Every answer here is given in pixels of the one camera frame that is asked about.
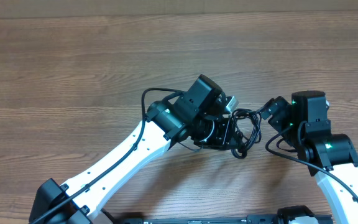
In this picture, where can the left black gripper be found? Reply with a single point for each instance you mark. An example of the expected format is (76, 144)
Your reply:
(222, 142)

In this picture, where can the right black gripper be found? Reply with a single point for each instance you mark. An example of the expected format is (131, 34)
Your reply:
(284, 113)

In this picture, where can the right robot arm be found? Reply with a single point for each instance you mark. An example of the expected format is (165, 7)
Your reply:
(331, 158)

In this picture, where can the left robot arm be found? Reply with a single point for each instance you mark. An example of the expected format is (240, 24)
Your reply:
(199, 113)

